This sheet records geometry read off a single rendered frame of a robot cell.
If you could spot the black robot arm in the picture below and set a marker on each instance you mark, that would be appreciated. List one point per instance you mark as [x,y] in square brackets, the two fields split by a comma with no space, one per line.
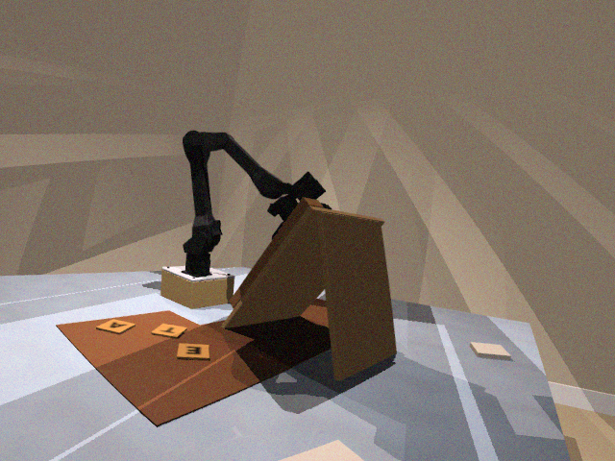
[206,232]

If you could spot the orange letter tile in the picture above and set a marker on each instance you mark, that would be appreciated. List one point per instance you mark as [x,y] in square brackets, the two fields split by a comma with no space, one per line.
[193,351]
[169,331]
[115,326]

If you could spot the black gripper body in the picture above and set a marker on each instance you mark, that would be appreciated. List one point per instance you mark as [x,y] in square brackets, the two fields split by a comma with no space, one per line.
[284,219]

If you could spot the cream flat square tile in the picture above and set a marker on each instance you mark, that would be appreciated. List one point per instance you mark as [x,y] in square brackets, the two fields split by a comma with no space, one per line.
[489,351]

